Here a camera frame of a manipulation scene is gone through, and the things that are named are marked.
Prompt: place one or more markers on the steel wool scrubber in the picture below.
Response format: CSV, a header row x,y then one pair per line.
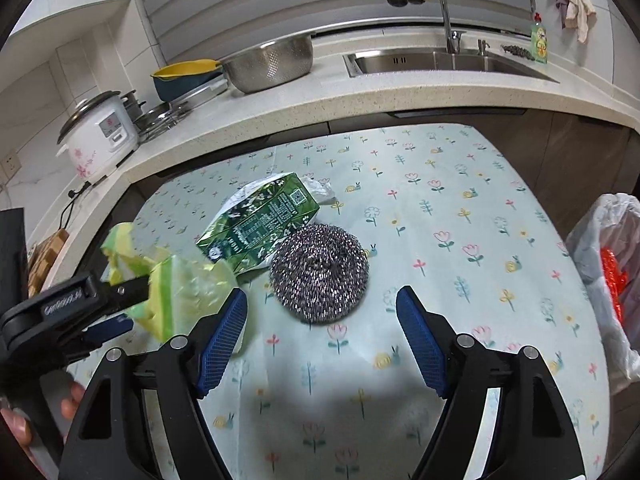
x,y
320,275

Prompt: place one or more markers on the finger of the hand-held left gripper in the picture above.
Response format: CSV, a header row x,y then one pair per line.
x,y
125,290
110,327

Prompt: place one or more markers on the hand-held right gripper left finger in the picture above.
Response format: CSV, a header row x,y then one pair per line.
x,y
225,340

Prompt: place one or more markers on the green foil packet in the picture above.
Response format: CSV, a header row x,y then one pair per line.
x,y
265,220

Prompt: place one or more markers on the floral tablecloth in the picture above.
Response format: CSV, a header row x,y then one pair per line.
x,y
450,210

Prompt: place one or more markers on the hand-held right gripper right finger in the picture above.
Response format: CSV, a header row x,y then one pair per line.
x,y
420,335

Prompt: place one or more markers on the green dish soap bottle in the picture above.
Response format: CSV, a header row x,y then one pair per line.
x,y
539,40

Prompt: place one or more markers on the sink soap pump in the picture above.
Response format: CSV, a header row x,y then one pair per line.
x,y
482,46

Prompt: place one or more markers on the person's left hand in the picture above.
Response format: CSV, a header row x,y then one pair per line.
x,y
72,405

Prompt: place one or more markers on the stainless steel sink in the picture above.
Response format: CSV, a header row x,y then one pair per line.
x,y
450,62

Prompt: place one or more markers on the dark scouring pad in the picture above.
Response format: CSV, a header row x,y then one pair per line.
x,y
517,51

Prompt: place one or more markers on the beige hanging cloth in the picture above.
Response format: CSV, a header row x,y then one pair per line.
x,y
580,2

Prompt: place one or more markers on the red plastic wrapper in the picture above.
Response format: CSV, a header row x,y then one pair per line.
x,y
612,275

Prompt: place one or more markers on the steel colander bowl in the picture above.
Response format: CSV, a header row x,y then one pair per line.
x,y
270,62

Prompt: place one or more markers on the wall socket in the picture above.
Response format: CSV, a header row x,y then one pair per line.
x,y
9,167

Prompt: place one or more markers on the small steel pot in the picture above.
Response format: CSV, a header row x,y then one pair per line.
x,y
131,105

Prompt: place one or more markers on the white floral rice cooker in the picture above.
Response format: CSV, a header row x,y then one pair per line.
x,y
100,135

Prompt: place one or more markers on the trash bin with clear liner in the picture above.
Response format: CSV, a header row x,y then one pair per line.
x,y
590,245

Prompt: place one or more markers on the yellow and blue bowl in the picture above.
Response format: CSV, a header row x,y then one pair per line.
x,y
185,77

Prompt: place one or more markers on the rectangular steel tray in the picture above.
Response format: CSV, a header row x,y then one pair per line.
x,y
200,95

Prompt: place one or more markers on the yellow-green plastic packet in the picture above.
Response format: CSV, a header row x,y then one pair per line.
x,y
185,285

